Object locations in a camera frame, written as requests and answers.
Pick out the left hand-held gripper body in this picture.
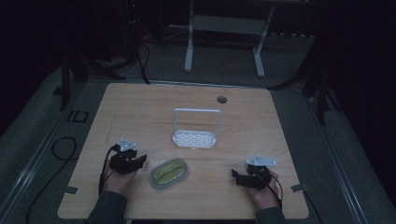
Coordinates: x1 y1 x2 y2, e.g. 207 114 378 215
109 137 141 175

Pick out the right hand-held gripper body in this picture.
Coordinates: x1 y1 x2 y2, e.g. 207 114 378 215
239 153 277 191

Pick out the green oval soap dish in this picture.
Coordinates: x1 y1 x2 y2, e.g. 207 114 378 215
148 157 189 191

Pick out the person's right hand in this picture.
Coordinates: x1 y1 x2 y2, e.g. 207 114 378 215
247 169 283 212

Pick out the person's left hand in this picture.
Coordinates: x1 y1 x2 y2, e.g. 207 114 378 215
102 160 138 196

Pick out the black tripod stand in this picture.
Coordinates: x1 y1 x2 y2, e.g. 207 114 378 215
59 40 151 112
267 40 344 127

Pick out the white metal stand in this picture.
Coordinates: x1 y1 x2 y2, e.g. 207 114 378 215
183 0 276 78

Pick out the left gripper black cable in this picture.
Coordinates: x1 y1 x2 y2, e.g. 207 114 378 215
98 143 121 196

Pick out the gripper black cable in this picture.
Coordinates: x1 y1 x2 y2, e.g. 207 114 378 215
98 143 121 196
255 173 284 210

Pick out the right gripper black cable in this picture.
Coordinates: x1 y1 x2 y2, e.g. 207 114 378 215
255 173 284 210

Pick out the black cable on floor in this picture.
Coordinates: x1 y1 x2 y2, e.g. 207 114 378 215
24 135 78 224

